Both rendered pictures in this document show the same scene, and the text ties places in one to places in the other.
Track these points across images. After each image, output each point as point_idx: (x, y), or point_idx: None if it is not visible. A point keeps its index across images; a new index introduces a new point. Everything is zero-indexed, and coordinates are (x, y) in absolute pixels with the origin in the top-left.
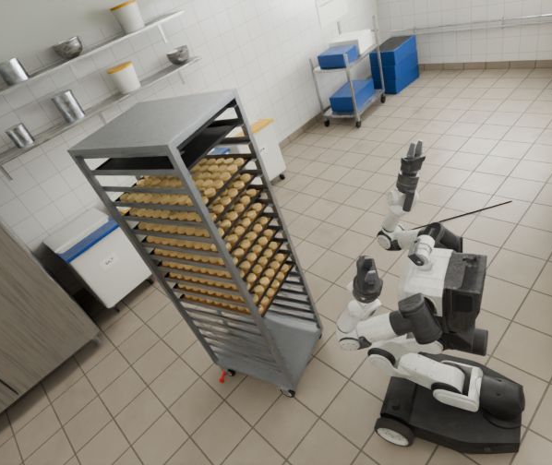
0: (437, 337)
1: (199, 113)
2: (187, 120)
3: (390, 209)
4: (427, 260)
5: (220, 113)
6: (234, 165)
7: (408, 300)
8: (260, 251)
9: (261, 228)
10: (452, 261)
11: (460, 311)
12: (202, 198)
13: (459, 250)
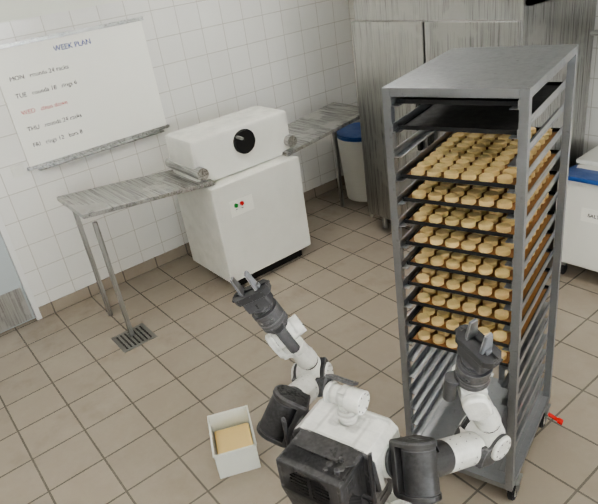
0: (258, 430)
1: (458, 85)
2: (442, 83)
3: None
4: (324, 397)
5: (489, 103)
6: (490, 176)
7: (299, 396)
8: (465, 292)
9: (484, 274)
10: (343, 448)
11: (296, 472)
12: (418, 169)
13: (403, 497)
